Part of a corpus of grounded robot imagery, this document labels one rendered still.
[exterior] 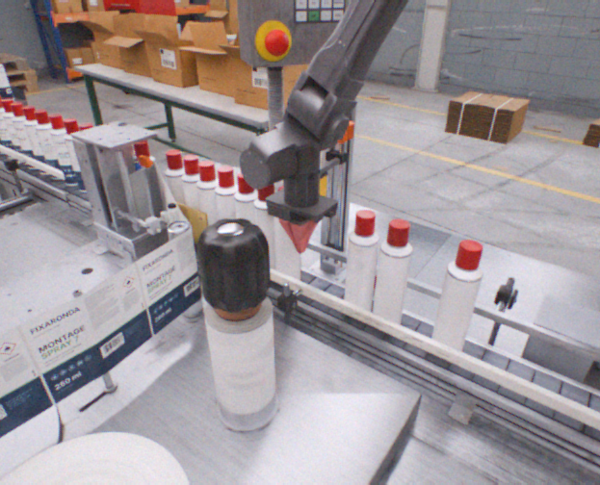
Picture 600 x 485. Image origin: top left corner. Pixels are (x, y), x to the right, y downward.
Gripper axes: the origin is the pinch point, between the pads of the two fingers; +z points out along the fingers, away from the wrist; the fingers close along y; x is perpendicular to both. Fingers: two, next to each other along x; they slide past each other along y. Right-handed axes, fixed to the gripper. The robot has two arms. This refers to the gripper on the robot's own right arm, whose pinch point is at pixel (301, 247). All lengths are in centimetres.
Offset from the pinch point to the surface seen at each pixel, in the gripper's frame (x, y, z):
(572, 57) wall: 553, -27, 40
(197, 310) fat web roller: -13.1, -13.7, 11.8
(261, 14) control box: 6.2, -12.1, -34.6
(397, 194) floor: 230, -80, 101
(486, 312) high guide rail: 9.4, 29.5, 6.0
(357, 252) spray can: 3.6, 8.9, -0.5
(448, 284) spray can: 4.6, 23.9, -0.1
